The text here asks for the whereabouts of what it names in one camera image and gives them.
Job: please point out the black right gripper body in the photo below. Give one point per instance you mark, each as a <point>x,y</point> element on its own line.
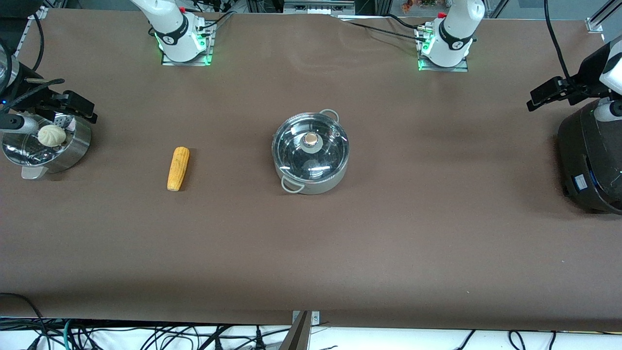
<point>30,95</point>

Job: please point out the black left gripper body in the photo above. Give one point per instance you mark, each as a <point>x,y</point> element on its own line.
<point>584,83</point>

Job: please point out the yellow corn cob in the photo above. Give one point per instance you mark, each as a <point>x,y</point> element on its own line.
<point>178,167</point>

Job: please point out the glass lid with gold knob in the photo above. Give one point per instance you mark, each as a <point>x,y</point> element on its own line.
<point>291,160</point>

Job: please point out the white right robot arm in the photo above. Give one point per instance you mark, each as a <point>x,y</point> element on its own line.
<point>170,29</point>

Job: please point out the steel steamer pot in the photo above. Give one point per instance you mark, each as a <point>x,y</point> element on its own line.
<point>73,146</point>

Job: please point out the white steamed bun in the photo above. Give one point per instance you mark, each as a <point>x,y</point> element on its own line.
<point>51,136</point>

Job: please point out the black rice cooker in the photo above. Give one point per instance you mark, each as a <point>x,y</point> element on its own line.
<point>593,160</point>

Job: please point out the grey metal box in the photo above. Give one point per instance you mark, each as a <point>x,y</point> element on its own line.
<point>318,6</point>

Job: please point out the dark metal post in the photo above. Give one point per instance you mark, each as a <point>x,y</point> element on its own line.
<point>296,335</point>

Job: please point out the silver table edge bracket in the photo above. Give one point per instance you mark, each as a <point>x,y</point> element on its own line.
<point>315,317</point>

